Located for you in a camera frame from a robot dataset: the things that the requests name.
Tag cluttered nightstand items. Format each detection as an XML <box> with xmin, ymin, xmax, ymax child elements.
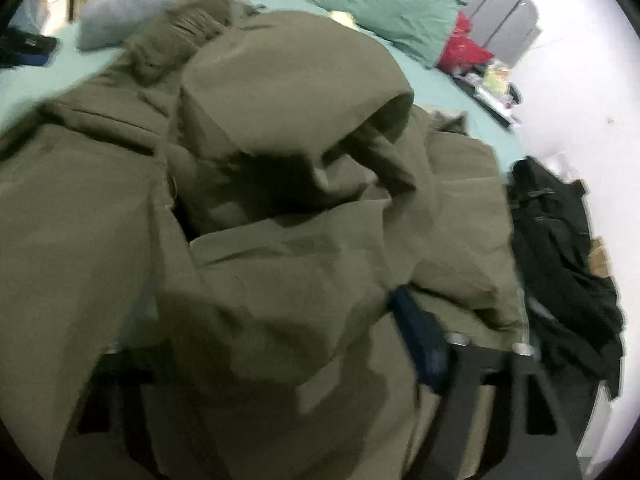
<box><xmin>452</xmin><ymin>60</ymin><xmax>523</xmax><ymax>129</ymax></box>

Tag black clothes pile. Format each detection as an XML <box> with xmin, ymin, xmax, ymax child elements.
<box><xmin>508</xmin><ymin>157</ymin><xmax>624</xmax><ymax>398</ymax></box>

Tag green pillow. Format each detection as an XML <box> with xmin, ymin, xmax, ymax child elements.
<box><xmin>314</xmin><ymin>0</ymin><xmax>466</xmax><ymax>68</ymax></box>

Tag small yellow white object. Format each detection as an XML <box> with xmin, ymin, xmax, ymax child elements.
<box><xmin>329</xmin><ymin>11</ymin><xmax>359</xmax><ymax>30</ymax></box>

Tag olive green jacket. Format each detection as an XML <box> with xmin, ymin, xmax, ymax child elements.
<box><xmin>0</xmin><ymin>0</ymin><xmax>526</xmax><ymax>480</ymax></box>

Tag folded grey garment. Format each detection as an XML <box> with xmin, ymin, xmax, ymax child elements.
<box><xmin>77</xmin><ymin>0</ymin><xmax>180</xmax><ymax>51</ymax></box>

